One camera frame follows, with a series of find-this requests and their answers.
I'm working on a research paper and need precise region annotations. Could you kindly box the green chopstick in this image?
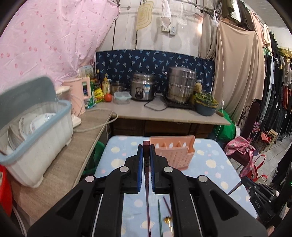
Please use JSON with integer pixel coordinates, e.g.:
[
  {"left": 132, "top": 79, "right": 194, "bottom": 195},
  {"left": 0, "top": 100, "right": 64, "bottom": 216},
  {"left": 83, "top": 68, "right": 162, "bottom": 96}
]
[{"left": 157, "top": 200, "right": 163, "bottom": 237}]

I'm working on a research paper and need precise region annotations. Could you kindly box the pink plastic utensil basket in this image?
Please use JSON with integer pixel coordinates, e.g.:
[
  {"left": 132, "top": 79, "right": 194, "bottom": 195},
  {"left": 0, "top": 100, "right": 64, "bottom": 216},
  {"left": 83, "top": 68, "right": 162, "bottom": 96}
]
[{"left": 150, "top": 135, "right": 195, "bottom": 170}]

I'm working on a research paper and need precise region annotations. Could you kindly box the dark red chopstick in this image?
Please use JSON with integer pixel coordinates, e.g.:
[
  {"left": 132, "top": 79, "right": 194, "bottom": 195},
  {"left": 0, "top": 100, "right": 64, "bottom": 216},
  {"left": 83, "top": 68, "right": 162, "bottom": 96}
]
[{"left": 143, "top": 141, "right": 151, "bottom": 237}]

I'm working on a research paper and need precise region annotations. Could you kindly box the maroon chopstick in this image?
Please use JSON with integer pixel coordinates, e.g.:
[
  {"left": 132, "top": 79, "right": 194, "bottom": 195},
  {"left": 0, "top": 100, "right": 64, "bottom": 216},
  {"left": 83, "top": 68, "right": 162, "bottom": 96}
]
[{"left": 163, "top": 196, "right": 172, "bottom": 217}]

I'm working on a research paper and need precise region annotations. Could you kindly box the blue patterned table cloth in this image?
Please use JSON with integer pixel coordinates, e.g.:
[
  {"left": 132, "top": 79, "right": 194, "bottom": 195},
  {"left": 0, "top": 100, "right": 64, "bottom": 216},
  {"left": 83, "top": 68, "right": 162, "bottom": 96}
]
[{"left": 94, "top": 135, "right": 258, "bottom": 237}]

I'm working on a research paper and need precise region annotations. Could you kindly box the pink floral bag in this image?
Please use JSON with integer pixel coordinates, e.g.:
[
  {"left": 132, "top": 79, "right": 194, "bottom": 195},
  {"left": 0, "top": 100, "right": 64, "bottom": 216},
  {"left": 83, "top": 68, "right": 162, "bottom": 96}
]
[{"left": 224, "top": 136, "right": 255, "bottom": 178}]

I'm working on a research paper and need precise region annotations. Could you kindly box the green plastic bag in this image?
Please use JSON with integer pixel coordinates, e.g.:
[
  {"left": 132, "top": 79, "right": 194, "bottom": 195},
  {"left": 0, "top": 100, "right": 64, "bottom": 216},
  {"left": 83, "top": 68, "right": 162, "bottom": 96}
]
[{"left": 213, "top": 110, "right": 236, "bottom": 143}]

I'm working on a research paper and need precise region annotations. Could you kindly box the blue basin with greens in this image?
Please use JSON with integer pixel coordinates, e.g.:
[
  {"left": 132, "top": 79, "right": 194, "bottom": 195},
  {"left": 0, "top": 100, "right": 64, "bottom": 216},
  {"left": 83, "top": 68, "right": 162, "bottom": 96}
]
[{"left": 195, "top": 93, "right": 219, "bottom": 116}]

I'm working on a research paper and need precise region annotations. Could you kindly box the white dish drainer box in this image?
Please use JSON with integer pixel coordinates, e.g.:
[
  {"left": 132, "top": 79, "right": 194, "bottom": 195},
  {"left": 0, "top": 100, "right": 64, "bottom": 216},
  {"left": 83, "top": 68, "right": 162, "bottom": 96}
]
[{"left": 1, "top": 77, "right": 73, "bottom": 188}]

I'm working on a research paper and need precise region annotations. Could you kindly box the black induction cooker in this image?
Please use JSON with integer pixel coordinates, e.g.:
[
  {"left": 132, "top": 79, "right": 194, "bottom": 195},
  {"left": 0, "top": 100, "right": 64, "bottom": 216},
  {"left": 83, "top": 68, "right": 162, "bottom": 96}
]
[{"left": 163, "top": 93, "right": 195, "bottom": 111}]

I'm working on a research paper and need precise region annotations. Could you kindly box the green tin can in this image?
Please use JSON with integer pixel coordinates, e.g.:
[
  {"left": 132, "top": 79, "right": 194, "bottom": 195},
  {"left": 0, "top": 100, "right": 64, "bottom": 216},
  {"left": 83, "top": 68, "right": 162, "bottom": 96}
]
[{"left": 87, "top": 80, "right": 95, "bottom": 109}]

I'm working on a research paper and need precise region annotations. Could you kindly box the red tomato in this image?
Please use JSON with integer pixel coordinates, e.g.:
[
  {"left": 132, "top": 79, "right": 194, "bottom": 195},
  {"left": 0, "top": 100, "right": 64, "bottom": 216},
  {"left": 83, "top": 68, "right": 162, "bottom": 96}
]
[{"left": 104, "top": 93, "right": 113, "bottom": 102}]

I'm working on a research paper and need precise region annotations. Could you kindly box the yellow snack packet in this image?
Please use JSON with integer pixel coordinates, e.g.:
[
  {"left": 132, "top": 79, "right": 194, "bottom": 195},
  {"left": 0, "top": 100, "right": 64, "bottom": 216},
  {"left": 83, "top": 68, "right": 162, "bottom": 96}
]
[{"left": 94, "top": 87, "right": 104, "bottom": 103}]

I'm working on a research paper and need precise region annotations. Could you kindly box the clear food container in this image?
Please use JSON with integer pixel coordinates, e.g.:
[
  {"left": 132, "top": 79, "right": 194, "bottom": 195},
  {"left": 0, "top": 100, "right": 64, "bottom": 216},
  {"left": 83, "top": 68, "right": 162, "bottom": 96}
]
[{"left": 113, "top": 91, "right": 132, "bottom": 104}]

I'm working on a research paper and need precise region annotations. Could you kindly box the white soy milk maker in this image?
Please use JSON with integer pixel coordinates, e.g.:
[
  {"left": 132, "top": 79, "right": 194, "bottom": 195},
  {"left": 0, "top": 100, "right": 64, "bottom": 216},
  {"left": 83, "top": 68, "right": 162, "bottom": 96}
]
[{"left": 55, "top": 86, "right": 83, "bottom": 128}]

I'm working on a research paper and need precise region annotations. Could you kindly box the pink electric kettle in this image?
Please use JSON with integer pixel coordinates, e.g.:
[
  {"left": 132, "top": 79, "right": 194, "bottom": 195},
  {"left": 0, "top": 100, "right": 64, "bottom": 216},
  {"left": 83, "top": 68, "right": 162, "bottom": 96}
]
[{"left": 62, "top": 77, "right": 92, "bottom": 116}]

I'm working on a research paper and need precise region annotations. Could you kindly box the small steel pot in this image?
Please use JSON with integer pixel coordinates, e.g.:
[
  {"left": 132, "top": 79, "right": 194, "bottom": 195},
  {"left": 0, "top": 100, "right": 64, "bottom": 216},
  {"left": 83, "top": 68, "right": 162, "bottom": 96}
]
[{"left": 110, "top": 81, "right": 126, "bottom": 95}]

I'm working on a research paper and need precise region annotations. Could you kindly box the yellow oil bottle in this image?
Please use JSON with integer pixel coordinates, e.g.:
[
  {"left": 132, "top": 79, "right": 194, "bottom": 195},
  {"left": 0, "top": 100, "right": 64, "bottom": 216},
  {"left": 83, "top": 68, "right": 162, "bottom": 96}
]
[{"left": 101, "top": 74, "right": 110, "bottom": 95}]

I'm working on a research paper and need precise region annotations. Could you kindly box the stainless steel steamer pot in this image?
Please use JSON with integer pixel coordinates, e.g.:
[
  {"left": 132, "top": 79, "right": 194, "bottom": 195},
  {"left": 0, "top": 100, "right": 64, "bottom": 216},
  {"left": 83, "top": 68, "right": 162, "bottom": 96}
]
[{"left": 162, "top": 67, "right": 197, "bottom": 104}]

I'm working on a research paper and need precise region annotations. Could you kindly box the silver rice cooker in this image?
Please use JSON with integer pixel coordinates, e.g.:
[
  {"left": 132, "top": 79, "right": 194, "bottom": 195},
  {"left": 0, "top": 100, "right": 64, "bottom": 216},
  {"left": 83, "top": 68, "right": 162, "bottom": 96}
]
[{"left": 130, "top": 73, "right": 155, "bottom": 101}]

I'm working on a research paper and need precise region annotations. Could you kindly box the beige hanging curtain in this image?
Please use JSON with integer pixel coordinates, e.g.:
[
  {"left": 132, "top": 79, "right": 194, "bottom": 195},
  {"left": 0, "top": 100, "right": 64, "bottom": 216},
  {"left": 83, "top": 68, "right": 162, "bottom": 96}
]
[{"left": 198, "top": 13, "right": 265, "bottom": 121}]

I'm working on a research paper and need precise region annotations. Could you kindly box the navy floral backsplash cloth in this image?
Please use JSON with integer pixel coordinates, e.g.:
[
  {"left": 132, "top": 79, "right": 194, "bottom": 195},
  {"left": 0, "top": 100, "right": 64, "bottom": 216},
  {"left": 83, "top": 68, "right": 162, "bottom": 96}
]
[{"left": 95, "top": 49, "right": 215, "bottom": 92}]

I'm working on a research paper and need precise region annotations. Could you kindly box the pink dotted curtain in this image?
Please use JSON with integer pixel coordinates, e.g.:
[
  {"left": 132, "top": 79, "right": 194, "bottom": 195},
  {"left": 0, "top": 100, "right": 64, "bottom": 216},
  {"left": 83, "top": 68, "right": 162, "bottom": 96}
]
[{"left": 1, "top": 0, "right": 120, "bottom": 91}]

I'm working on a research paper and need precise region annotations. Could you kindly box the white skimmer ladle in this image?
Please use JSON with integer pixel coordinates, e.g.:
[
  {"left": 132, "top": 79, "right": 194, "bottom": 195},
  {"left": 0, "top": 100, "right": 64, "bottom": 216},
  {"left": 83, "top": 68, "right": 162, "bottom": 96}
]
[{"left": 176, "top": 3, "right": 188, "bottom": 26}]

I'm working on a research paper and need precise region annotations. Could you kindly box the yellow cutting board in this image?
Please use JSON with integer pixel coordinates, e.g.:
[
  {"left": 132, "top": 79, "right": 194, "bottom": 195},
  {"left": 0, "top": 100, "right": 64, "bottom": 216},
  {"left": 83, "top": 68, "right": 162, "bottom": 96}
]
[{"left": 136, "top": 1, "right": 154, "bottom": 31}]

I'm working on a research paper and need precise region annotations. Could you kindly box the white wall socket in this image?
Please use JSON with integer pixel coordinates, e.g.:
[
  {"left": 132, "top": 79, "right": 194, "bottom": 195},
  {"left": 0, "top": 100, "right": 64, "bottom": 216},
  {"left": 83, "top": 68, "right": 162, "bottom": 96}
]
[{"left": 161, "top": 25, "right": 177, "bottom": 36}]

